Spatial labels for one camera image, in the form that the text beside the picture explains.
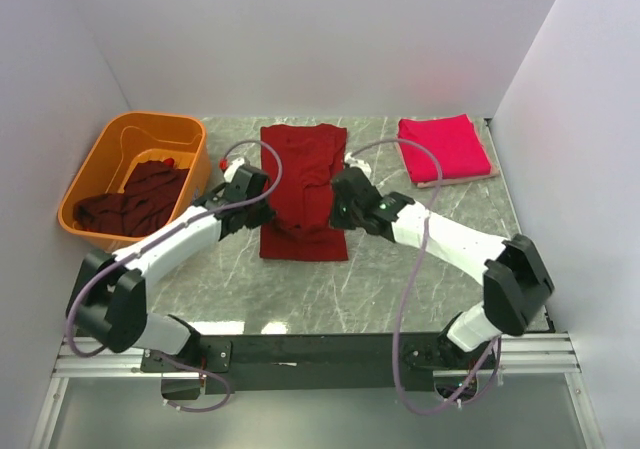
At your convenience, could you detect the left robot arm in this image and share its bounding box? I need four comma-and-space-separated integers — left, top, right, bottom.
66, 159, 275, 371

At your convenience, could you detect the black base crossbar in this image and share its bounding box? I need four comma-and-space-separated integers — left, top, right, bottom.
139, 332, 501, 401

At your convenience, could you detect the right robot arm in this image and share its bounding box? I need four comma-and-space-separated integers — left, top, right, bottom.
330, 166, 554, 368

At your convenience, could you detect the dark red t-shirt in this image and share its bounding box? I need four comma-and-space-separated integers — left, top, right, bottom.
259, 124, 348, 262

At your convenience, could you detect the maroon t-shirt in bin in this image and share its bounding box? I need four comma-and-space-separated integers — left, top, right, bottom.
73, 160, 189, 238

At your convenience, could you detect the folded hot pink t-shirt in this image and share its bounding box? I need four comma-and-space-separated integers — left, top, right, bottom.
397, 113, 492, 184

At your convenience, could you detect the orange plastic bin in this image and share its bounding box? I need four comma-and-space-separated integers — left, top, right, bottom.
58, 112, 211, 251

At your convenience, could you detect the aluminium extrusion rail frame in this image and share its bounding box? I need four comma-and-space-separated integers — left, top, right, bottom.
27, 253, 606, 449

